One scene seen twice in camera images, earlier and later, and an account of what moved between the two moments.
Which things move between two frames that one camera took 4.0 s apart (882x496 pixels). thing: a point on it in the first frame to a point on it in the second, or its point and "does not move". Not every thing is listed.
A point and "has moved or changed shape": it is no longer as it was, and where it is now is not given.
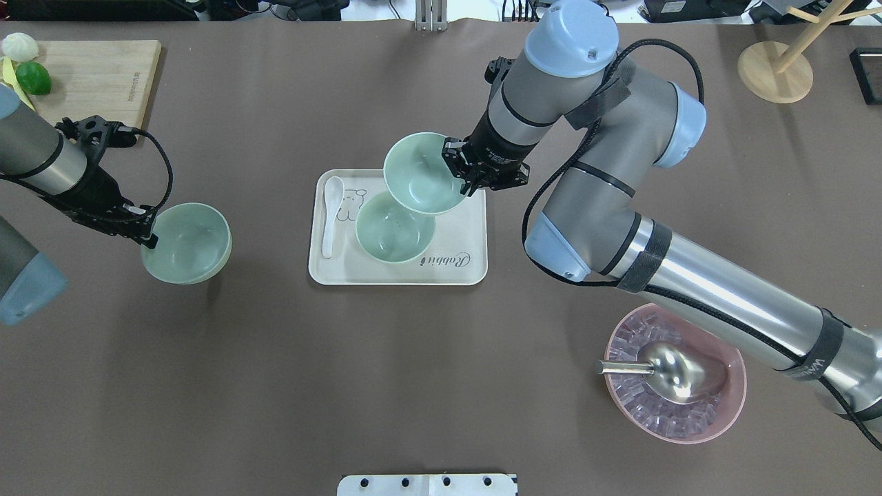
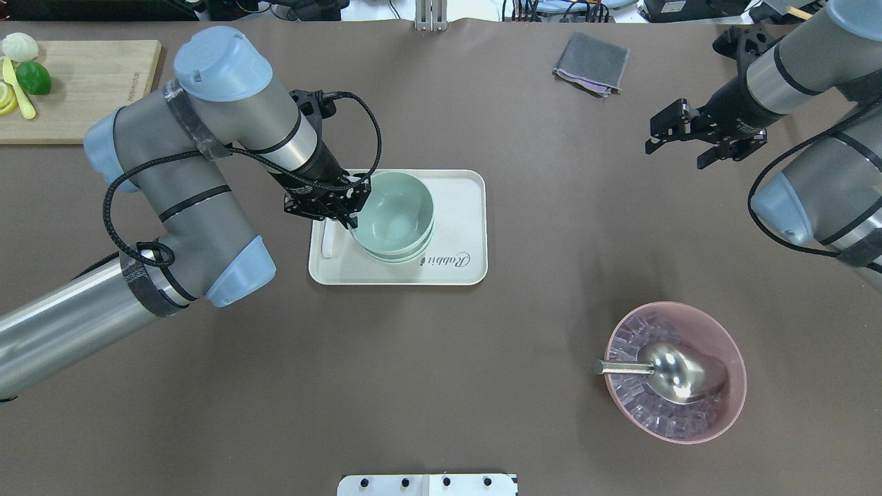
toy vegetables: x=11 y=77 does not move
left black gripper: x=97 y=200 to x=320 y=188
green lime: x=34 y=77 does not move
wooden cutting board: x=112 y=79 does not move
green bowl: x=419 y=176 to x=412 y=255
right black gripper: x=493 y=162 to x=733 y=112
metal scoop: x=676 y=374 does not move
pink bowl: x=650 y=411 does not move
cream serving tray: x=458 y=256 does not move
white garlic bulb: x=19 y=47 does not move
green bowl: x=194 y=243 has moved or changed shape
